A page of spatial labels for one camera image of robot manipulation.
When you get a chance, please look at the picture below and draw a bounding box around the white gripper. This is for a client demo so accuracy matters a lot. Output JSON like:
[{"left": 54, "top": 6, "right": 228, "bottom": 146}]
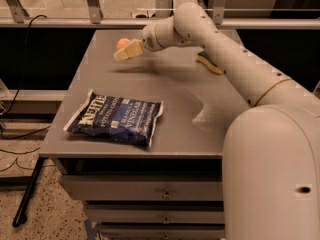
[{"left": 113, "top": 20, "right": 166, "bottom": 61}]

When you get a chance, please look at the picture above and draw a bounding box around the orange fruit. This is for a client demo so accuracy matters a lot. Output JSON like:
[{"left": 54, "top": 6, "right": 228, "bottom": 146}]
[{"left": 116, "top": 38, "right": 129, "bottom": 49}]

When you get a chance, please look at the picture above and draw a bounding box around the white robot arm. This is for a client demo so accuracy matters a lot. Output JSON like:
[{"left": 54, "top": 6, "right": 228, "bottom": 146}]
[{"left": 114, "top": 2, "right": 320, "bottom": 240}]

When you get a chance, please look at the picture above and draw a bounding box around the blue chip bag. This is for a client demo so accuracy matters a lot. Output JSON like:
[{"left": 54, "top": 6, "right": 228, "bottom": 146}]
[{"left": 63, "top": 90, "right": 163, "bottom": 147}]

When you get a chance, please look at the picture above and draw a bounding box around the green yellow sponge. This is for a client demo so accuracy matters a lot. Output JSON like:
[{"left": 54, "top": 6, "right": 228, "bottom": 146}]
[{"left": 196, "top": 51, "right": 223, "bottom": 75}]

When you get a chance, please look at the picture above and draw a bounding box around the grey drawer cabinet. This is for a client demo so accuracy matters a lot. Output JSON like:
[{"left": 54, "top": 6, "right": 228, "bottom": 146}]
[{"left": 39, "top": 31, "right": 248, "bottom": 240}]

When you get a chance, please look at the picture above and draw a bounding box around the top drawer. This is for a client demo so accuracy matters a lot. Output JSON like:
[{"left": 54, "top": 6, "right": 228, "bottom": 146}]
[{"left": 59, "top": 175, "right": 223, "bottom": 201}]

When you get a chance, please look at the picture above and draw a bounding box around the drawer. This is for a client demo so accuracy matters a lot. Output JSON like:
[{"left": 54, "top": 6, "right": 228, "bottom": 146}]
[
  {"left": 84, "top": 201, "right": 224, "bottom": 224},
  {"left": 59, "top": 175, "right": 223, "bottom": 201},
  {"left": 98, "top": 224, "right": 225, "bottom": 240}
]

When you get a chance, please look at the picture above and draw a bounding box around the middle drawer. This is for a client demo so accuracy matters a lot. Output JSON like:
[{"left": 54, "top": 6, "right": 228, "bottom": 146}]
[{"left": 84, "top": 201, "right": 224, "bottom": 224}]

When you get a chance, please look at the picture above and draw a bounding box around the bottom drawer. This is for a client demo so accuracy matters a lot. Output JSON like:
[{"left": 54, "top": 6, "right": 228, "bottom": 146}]
[{"left": 98, "top": 224, "right": 225, "bottom": 240}]

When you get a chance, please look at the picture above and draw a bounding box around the black floor pole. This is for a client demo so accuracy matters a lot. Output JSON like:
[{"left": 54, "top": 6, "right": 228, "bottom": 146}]
[{"left": 12, "top": 157, "right": 45, "bottom": 228}]

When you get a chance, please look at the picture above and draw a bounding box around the black cable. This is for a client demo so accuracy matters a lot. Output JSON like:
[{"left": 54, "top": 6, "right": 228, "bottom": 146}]
[{"left": 0, "top": 14, "right": 52, "bottom": 140}]

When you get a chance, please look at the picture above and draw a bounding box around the metal railing frame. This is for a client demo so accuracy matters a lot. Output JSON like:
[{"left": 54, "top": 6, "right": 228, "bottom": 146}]
[{"left": 1, "top": 0, "right": 320, "bottom": 30}]

